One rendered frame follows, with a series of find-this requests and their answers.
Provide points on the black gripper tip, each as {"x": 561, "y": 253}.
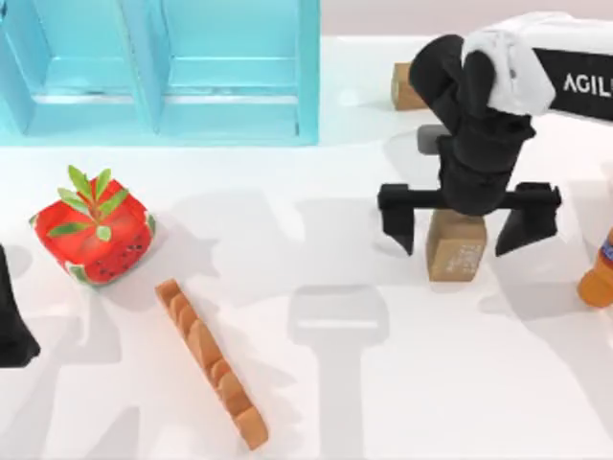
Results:
{"x": 12, "y": 326}

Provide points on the brown cardboard box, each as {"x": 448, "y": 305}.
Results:
{"x": 401, "y": 91}
{"x": 455, "y": 254}

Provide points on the light blue rack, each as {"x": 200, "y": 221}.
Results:
{"x": 230, "y": 115}

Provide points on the pale grey rounded box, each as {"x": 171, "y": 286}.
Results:
{"x": 426, "y": 140}

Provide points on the orange bottle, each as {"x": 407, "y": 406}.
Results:
{"x": 596, "y": 282}

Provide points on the red watermelon plant pot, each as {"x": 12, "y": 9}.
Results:
{"x": 91, "y": 249}

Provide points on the long brown bread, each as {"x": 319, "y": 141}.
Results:
{"x": 211, "y": 359}

